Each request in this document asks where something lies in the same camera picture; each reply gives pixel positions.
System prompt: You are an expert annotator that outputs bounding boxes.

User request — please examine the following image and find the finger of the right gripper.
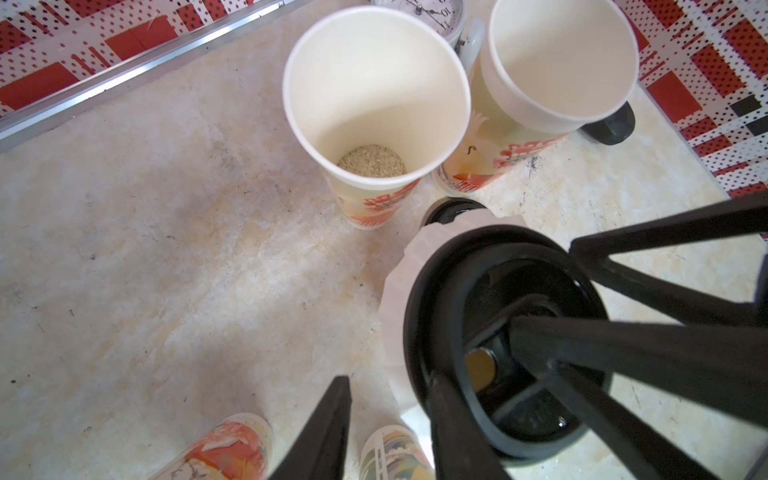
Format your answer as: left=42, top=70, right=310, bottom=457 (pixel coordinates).
left=569, top=191, right=767, bottom=328
left=508, top=317, right=767, bottom=479

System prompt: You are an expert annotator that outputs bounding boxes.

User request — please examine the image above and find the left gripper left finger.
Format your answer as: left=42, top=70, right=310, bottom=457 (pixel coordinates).
left=270, top=375, right=352, bottom=480

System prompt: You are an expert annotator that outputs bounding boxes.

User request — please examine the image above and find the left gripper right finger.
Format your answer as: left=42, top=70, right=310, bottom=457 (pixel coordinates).
left=427, top=371, right=509, bottom=480

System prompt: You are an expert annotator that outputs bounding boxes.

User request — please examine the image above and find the paper milk tea cup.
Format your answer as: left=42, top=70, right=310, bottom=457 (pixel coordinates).
left=151, top=413, right=274, bottom=480
left=359, top=425, right=436, bottom=480

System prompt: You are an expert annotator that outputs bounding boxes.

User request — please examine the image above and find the black remote control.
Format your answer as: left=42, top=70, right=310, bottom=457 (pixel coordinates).
left=580, top=102, right=636, bottom=146

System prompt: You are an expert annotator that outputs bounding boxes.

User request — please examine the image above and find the small white clock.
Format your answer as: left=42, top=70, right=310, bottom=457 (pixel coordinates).
left=370, top=0, right=486, bottom=73

